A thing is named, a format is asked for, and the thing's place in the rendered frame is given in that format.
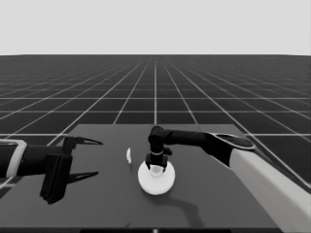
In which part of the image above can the large thick white disc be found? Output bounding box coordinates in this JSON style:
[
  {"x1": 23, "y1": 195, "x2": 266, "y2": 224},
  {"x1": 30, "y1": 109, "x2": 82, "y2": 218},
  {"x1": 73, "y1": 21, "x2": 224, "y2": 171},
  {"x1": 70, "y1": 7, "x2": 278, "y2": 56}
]
[{"x1": 137, "y1": 159, "x2": 177, "y2": 196}]

